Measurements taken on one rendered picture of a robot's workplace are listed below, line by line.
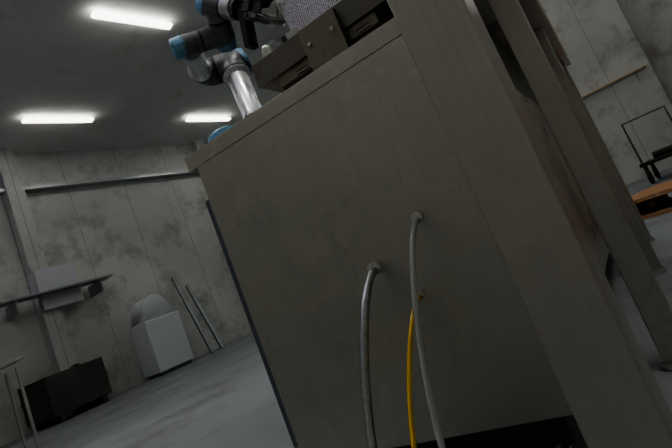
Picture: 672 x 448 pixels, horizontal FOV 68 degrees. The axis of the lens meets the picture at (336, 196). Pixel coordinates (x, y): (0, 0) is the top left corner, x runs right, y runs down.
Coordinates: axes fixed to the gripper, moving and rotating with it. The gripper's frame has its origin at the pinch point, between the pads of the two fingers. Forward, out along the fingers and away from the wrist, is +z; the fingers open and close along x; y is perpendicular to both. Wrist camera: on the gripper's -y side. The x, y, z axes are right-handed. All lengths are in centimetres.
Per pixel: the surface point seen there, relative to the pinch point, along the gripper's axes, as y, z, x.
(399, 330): -61, 69, -33
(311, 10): 3.3, 13.7, -7.4
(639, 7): 296, 41, 1116
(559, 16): 253, -103, 1086
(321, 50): -8.7, 33.7, -29.2
